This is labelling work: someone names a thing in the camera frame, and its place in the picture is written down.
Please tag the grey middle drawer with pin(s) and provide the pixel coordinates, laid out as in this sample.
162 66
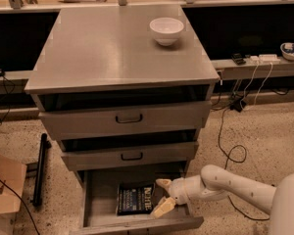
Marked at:
110 158

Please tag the black top drawer handle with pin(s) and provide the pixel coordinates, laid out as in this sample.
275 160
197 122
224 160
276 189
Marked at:
128 119

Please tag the black middle drawer handle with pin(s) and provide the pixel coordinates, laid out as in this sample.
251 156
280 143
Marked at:
131 157

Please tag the grey open bottom drawer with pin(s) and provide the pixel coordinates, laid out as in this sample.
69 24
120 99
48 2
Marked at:
100 201

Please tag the blue chip bag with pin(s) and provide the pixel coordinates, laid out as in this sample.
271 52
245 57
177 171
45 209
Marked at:
135 199

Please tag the black drawer handle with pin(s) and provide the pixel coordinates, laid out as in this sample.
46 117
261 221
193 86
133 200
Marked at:
131 157
128 119

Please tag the blue patterned bowl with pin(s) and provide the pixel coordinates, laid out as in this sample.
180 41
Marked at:
287 50

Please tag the small black device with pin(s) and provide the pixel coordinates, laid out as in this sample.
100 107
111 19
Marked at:
238 59

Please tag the grey drawer cabinet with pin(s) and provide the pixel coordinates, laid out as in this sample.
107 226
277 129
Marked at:
105 57

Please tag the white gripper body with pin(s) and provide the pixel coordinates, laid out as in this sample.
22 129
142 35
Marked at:
177 188

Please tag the black metal bar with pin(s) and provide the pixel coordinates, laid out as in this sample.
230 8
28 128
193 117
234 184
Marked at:
37 199

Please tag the white power strip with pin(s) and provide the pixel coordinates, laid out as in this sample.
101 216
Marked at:
265 59

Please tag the brown cardboard box left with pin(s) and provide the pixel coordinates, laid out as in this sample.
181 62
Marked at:
12 181

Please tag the grey top drawer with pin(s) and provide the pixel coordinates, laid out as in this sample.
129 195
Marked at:
66 125

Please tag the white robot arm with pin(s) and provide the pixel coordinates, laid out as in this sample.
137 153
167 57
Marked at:
214 183

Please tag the white ceramic bowl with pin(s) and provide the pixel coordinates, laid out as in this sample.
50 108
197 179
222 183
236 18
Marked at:
166 31

